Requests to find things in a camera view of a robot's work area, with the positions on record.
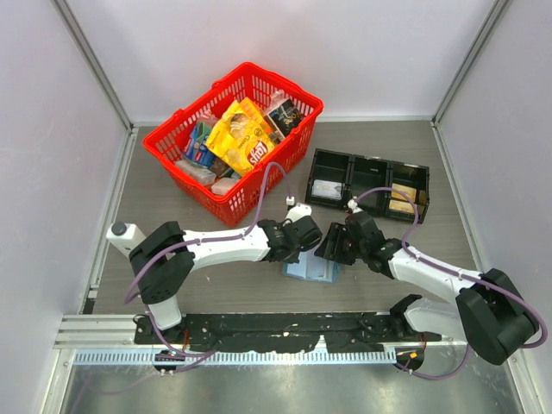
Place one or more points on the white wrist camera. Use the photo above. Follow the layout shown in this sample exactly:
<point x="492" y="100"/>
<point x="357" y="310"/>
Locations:
<point x="353" y="206"/>
<point x="296" y="210"/>

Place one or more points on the blue green packet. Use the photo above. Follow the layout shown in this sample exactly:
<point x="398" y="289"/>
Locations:
<point x="196" y="149"/>

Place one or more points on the orange credit card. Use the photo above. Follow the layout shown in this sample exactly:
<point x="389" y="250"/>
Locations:
<point x="404" y="192"/>

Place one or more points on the clear wrapped packet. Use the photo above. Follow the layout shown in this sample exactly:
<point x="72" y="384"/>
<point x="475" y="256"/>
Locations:
<point x="202" y="175"/>

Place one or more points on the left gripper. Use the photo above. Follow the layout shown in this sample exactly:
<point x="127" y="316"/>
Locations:
<point x="295" y="258"/>

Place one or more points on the black three-compartment tray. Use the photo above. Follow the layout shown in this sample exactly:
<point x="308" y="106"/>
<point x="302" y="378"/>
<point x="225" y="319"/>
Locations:
<point x="370" y="179"/>

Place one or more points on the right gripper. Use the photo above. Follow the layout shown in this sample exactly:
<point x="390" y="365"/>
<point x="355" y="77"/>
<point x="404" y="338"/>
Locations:
<point x="330" y="247"/>

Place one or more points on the yellow Lays chips bag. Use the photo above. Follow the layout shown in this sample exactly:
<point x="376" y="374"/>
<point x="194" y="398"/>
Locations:
<point x="240" y="137"/>

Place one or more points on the red plastic shopping basket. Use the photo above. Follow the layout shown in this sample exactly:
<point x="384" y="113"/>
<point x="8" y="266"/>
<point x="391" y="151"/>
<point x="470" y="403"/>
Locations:
<point x="247" y="80"/>

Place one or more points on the blue card holder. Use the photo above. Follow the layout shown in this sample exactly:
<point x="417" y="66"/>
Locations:
<point x="312" y="268"/>

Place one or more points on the gold card in tray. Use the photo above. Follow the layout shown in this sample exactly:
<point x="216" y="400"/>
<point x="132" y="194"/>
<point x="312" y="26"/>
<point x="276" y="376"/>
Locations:
<point x="401" y="206"/>

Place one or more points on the white card in tray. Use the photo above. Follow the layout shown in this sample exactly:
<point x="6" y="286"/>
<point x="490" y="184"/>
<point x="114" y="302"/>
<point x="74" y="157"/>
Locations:
<point x="327" y="189"/>

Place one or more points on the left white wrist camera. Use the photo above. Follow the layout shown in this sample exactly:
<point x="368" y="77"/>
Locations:
<point x="296" y="210"/>

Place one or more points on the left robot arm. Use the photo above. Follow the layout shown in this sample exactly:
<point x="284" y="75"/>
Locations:
<point x="162" y="261"/>

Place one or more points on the black snack box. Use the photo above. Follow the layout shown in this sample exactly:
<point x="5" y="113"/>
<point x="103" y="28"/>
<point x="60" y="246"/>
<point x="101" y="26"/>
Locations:
<point x="283" y="117"/>

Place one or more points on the pink wrapped packet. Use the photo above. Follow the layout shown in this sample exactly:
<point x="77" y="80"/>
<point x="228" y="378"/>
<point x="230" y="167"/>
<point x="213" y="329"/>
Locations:
<point x="223" y="186"/>

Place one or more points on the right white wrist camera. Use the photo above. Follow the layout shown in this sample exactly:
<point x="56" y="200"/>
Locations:
<point x="353" y="206"/>

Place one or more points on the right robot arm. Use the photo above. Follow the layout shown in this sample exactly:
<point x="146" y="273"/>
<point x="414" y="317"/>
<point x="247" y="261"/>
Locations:
<point x="485" y="310"/>

